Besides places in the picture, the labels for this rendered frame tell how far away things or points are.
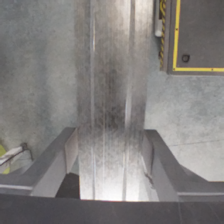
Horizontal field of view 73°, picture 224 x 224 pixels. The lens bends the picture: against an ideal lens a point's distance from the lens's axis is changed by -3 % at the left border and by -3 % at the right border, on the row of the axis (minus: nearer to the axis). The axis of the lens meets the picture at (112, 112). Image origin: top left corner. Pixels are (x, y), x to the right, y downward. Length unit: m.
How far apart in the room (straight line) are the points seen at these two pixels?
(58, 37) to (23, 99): 0.48
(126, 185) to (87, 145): 0.06
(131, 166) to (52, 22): 1.04
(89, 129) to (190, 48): 0.67
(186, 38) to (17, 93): 1.05
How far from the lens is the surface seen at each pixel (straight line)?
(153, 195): 0.77
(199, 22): 0.80
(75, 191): 1.07
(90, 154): 0.16
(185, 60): 0.76
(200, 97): 1.17
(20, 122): 1.27
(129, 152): 0.16
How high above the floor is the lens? 1.02
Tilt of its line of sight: 76 degrees down
